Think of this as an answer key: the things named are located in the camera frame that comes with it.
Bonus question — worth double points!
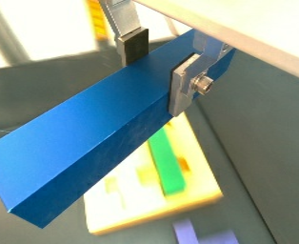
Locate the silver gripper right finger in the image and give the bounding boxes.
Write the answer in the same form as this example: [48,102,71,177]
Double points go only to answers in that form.
[170,30,232,116]

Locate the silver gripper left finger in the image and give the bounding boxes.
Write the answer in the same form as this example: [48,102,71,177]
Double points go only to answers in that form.
[99,0,150,66]

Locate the blue long block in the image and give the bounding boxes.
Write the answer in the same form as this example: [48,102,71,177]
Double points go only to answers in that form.
[0,31,235,228]

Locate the yellow slotted board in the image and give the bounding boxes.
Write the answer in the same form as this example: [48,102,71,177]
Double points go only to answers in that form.
[84,115,223,235]

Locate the green long block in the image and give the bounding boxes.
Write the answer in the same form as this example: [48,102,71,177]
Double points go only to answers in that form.
[150,129,186,195]

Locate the purple comb-shaped block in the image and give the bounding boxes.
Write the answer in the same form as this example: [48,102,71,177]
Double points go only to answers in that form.
[174,219,239,244]

